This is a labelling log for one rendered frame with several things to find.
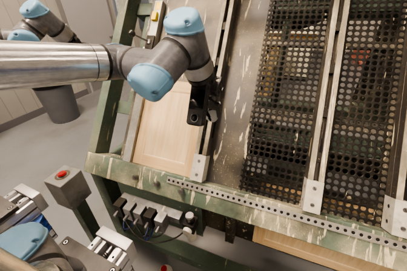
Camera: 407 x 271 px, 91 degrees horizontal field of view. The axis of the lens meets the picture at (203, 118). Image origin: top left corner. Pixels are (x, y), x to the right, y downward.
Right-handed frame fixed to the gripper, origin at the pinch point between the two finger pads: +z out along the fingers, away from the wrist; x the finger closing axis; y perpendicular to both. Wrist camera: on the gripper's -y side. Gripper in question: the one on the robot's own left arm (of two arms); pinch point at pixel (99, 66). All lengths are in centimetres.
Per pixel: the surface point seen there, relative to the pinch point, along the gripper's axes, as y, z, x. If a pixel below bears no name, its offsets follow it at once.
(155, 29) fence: 5.0, 11.0, 36.3
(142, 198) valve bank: 35, 40, -50
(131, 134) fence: 16.1, 27.4, -22.1
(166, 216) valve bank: 54, 36, -49
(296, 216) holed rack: 106, 33, -20
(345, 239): 124, 35, -19
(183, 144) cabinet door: 47, 30, -14
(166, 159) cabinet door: 41, 33, -25
